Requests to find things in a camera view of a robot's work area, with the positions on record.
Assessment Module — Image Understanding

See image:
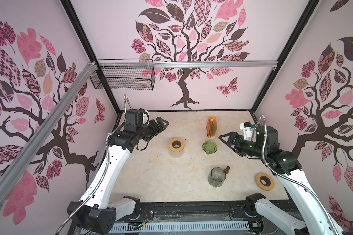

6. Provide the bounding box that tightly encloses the grey glass server with knob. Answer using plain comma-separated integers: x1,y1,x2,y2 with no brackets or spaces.
208,166,230,188

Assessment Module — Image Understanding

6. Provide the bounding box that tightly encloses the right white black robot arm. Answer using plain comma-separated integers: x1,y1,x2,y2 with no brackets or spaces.
219,125,345,235

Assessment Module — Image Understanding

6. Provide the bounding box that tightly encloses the wooden dripper ring stand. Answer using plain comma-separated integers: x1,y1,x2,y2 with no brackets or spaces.
169,138,185,153

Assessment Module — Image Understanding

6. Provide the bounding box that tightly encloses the aluminium rail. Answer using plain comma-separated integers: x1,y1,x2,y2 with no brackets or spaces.
99,60,278,69
0,61,98,206

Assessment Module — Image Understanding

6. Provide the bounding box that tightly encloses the aluminium rail left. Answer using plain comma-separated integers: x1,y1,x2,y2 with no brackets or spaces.
0,61,98,206

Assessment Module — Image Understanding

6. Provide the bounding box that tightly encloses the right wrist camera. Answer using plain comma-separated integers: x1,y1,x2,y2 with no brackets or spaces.
240,121,256,141

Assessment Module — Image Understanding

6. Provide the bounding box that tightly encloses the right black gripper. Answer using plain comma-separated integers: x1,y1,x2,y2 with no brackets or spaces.
217,132,264,159

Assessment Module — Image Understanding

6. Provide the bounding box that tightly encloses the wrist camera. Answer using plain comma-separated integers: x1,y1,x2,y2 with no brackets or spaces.
240,121,256,141
141,109,150,124

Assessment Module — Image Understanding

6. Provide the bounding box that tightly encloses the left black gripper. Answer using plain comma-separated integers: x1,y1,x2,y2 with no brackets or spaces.
136,117,169,142

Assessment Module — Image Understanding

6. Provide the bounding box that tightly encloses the black wire basket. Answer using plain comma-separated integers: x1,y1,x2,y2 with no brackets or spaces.
90,59,156,91

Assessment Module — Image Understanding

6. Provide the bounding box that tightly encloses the right arm metal conduit cable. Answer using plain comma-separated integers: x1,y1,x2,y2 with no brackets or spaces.
254,114,340,235

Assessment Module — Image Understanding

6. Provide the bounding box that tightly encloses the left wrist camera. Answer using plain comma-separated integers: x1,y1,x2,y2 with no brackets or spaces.
141,109,150,124

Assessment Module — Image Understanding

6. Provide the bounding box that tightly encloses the white slotted cable duct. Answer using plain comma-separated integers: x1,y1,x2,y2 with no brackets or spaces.
109,221,250,235

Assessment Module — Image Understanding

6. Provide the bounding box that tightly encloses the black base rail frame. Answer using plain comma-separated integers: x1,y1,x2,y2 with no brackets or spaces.
67,199,323,235

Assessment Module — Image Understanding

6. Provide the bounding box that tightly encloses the aluminium rail back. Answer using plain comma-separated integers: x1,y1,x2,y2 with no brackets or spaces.
99,60,278,69

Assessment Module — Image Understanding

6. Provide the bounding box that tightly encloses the brown paper filter stack holder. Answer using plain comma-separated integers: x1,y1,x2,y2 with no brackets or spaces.
206,117,217,139

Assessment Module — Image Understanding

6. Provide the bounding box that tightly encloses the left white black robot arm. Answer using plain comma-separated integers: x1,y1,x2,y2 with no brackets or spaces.
57,109,169,235

